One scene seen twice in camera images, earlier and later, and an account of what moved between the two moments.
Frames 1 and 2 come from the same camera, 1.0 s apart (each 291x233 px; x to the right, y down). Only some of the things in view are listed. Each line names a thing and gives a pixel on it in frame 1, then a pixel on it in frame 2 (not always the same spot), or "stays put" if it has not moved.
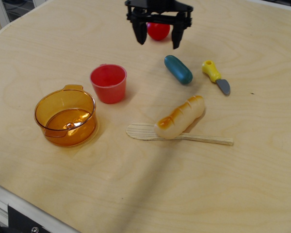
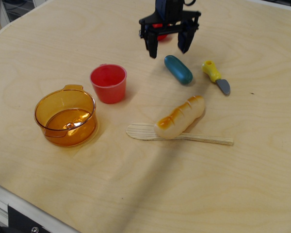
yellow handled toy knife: x=208 y=67 stays put
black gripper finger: x=140 y=28 -> x=151 y=41
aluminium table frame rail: x=1 y=197 stays put
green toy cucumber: x=178 y=69 stays put
